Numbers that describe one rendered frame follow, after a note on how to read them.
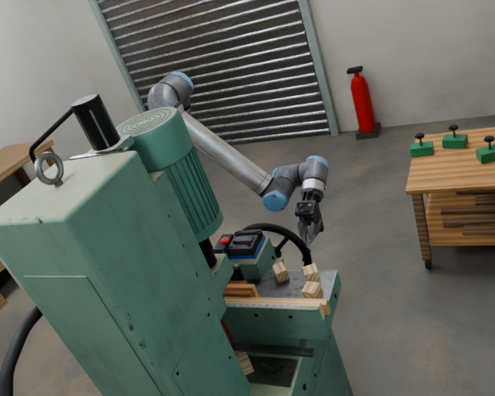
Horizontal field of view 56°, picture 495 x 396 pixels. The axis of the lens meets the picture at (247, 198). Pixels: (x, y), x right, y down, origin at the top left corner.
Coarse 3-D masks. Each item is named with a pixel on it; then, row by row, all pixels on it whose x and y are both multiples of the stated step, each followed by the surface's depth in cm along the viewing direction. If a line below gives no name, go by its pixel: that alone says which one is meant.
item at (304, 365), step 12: (252, 360) 130; (264, 360) 128; (276, 360) 127; (288, 360) 126; (300, 360) 124; (312, 360) 131; (252, 372) 126; (264, 372) 125; (276, 372) 123; (288, 372) 122; (300, 372) 123; (252, 384) 123; (264, 384) 121; (276, 384) 120; (288, 384) 119; (300, 384) 122
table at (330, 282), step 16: (272, 272) 143; (288, 272) 141; (320, 272) 136; (336, 272) 134; (256, 288) 139; (272, 288) 137; (288, 288) 135; (336, 288) 133; (272, 336) 129; (288, 336) 126; (304, 336) 124; (320, 336) 122
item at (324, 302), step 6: (276, 300) 126; (282, 300) 125; (288, 300) 125; (294, 300) 124; (300, 300) 123; (306, 300) 123; (312, 300) 122; (318, 300) 121; (324, 300) 120; (324, 306) 120; (324, 312) 121
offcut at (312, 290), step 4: (308, 284) 127; (312, 284) 127; (316, 284) 126; (320, 284) 127; (304, 288) 127; (308, 288) 126; (312, 288) 126; (316, 288) 125; (320, 288) 127; (304, 292) 126; (308, 292) 125; (312, 292) 124; (316, 292) 125; (320, 292) 127; (304, 296) 127; (308, 296) 126; (312, 296) 125; (316, 296) 125; (320, 296) 127
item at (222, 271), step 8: (216, 256) 130; (224, 256) 129; (216, 264) 127; (224, 264) 128; (216, 272) 124; (224, 272) 128; (232, 272) 132; (216, 280) 124; (224, 280) 127; (224, 288) 127
